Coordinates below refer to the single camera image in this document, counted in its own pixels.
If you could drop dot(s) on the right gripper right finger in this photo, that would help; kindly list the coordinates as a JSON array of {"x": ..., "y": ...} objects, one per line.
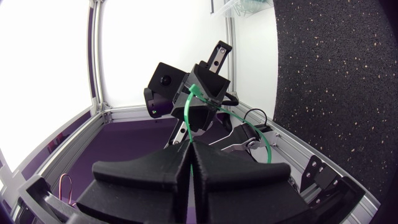
[{"x": 242, "y": 193}]

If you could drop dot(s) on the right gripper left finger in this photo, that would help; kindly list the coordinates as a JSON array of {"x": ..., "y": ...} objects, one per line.
[{"x": 143, "y": 189}]

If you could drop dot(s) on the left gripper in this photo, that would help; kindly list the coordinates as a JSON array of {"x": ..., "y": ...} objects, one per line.
[{"x": 158, "y": 104}]

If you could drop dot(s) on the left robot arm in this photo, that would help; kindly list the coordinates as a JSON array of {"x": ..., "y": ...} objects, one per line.
[{"x": 239, "y": 137}]

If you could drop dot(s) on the clear plastic bin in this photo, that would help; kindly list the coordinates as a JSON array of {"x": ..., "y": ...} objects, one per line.
[{"x": 245, "y": 7}]

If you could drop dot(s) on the black speckled mat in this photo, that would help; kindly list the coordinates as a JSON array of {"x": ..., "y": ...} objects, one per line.
[{"x": 335, "y": 93}]

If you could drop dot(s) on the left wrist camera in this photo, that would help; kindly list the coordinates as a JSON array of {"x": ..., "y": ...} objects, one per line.
[{"x": 166, "y": 80}]

